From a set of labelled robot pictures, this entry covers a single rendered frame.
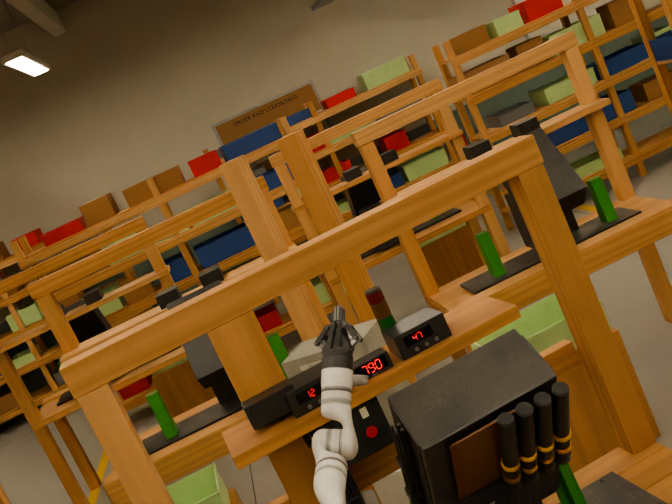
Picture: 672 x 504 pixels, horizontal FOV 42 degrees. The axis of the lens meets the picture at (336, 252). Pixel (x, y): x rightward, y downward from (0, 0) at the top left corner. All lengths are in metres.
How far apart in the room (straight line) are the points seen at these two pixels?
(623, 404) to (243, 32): 9.87
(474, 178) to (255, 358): 0.82
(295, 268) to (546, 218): 0.78
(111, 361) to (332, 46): 10.11
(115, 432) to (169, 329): 0.31
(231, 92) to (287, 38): 1.05
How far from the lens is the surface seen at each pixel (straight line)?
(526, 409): 2.02
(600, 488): 2.86
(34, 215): 12.32
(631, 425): 2.97
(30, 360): 11.96
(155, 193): 9.02
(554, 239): 2.74
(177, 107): 12.11
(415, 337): 2.50
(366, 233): 2.52
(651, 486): 2.83
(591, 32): 9.96
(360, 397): 2.45
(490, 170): 2.64
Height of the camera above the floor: 2.33
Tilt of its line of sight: 10 degrees down
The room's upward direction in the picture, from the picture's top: 25 degrees counter-clockwise
